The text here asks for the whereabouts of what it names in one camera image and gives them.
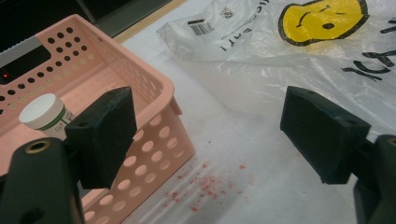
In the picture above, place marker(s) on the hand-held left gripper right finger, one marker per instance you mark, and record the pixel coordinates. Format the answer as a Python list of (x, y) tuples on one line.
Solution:
[(323, 137)]

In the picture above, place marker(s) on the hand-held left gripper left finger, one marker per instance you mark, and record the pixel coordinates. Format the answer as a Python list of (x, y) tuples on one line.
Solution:
[(102, 137)]

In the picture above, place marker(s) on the white bottle with green label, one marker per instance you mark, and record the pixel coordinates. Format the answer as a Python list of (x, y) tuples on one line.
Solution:
[(46, 115)]

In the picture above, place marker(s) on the pink perforated plastic basket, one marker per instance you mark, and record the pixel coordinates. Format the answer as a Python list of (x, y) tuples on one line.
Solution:
[(155, 102)]

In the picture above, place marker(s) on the white smiley plastic bag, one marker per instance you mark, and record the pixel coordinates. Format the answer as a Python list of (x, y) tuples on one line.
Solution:
[(280, 59)]

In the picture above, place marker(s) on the dark grey device with red light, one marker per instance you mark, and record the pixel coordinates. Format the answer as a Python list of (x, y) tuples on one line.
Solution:
[(21, 59)]

